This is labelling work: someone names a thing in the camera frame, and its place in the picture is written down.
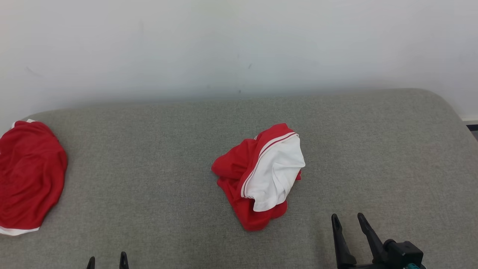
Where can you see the red shirt white sleeves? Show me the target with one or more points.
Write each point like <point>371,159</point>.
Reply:
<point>239,164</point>

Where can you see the teal right camera connector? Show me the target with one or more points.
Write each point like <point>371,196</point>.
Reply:
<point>413,266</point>

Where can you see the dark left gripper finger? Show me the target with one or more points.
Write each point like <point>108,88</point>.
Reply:
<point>124,261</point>
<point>91,263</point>

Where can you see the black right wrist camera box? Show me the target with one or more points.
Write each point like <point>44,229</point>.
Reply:
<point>405,252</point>

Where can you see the crumpled red garment white trim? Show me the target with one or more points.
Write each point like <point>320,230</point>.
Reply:
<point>30,175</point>

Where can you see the grey fabric sofa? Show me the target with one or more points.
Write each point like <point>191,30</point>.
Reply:
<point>149,168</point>

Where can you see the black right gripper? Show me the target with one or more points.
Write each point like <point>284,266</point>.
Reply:
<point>366,266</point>

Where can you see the white baseboard strip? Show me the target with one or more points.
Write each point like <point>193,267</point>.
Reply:
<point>470,119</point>

